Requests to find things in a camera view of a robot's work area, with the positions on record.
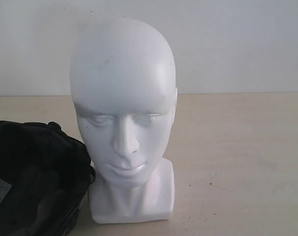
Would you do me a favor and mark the black helmet with tinted visor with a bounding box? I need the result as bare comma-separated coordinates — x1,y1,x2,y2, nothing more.
0,120,95,236

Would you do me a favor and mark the white mannequin head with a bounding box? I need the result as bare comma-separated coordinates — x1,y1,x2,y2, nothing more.
70,18,178,224

